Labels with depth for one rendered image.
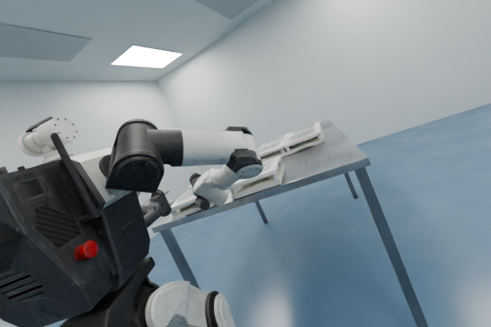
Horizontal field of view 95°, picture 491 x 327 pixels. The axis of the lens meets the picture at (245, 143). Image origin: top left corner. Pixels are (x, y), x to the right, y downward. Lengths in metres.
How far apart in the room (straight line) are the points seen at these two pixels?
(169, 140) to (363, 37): 4.08
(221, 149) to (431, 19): 4.24
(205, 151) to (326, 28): 4.03
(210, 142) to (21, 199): 0.34
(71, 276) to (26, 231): 0.11
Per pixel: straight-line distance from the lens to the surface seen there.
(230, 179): 0.72
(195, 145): 0.54
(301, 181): 0.98
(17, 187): 0.53
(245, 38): 4.74
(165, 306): 0.74
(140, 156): 0.48
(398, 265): 1.23
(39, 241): 0.52
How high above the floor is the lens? 1.18
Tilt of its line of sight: 5 degrees down
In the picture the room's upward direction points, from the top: 24 degrees counter-clockwise
